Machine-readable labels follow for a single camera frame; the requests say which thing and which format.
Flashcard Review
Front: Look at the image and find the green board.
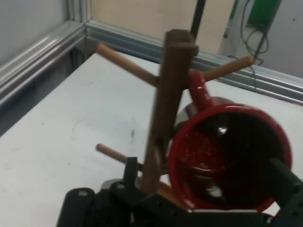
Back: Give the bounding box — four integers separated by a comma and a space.
246, 0, 283, 28

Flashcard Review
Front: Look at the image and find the thin black looped cable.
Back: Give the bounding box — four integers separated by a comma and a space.
240, 0, 270, 67

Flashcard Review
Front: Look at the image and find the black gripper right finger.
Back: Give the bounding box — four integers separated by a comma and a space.
268, 157, 303, 219

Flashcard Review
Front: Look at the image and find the wooden mug tree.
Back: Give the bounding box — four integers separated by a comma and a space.
94, 28, 256, 209

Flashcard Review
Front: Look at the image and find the red enamel mug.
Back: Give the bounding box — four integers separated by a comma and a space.
167, 70, 294, 213

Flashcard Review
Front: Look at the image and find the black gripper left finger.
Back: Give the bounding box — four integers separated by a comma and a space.
110, 156, 148, 207

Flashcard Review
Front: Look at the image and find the short aluminium frame rail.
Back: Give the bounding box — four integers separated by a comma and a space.
85, 19, 303, 106

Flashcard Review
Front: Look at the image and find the black stand pole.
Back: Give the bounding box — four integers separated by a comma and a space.
189, 0, 207, 41

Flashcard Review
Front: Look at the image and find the aluminium frame corner post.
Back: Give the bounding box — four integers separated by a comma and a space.
68, 0, 92, 24

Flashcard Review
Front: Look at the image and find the long aluminium frame rail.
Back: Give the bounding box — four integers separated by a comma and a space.
0, 20, 86, 108

